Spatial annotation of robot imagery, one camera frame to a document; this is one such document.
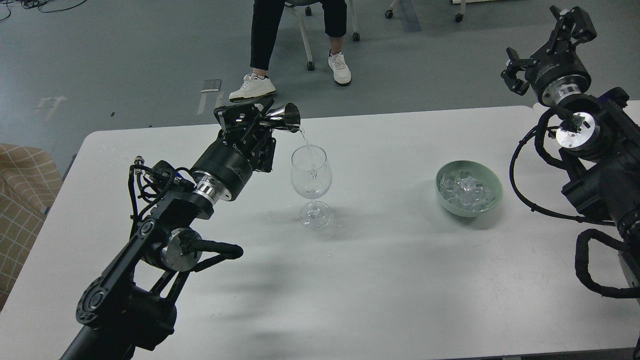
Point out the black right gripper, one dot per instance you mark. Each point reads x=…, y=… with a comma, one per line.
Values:
x=558, y=72

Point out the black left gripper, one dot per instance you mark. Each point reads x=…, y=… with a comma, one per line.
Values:
x=225, y=163

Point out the steel double jigger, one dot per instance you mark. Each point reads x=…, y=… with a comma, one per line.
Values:
x=286, y=118

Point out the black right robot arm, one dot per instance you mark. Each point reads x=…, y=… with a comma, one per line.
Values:
x=591, y=138

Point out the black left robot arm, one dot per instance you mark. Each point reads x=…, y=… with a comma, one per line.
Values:
x=132, y=304

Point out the clear wine glass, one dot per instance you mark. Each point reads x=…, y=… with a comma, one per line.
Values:
x=311, y=178

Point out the pile of ice cubes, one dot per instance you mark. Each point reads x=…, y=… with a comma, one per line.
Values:
x=465, y=192

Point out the grey floor plate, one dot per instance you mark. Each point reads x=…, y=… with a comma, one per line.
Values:
x=211, y=85

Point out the green bowl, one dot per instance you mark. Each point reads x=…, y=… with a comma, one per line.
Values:
x=481, y=172

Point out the beige checked cushion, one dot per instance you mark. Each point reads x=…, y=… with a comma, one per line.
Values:
x=29, y=184

